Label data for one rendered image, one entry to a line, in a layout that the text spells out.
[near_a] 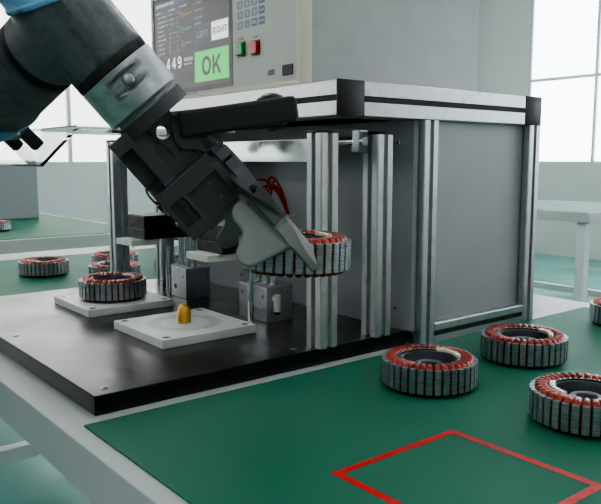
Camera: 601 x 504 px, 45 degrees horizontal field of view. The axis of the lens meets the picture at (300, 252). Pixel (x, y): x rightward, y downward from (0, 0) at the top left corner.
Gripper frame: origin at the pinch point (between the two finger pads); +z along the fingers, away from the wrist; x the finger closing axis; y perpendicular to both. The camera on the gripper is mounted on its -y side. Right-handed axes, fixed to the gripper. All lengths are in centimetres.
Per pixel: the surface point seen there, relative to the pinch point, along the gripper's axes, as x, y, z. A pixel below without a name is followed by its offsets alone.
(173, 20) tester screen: -62, -17, -27
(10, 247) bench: -187, 51, -12
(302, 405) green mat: -3.5, 10.3, 14.2
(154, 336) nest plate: -26.2, 19.1, 3.2
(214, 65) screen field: -50, -15, -18
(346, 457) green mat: 10.9, 10.1, 13.9
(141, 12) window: -561, -94, -73
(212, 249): -34.7, 5.5, 1.4
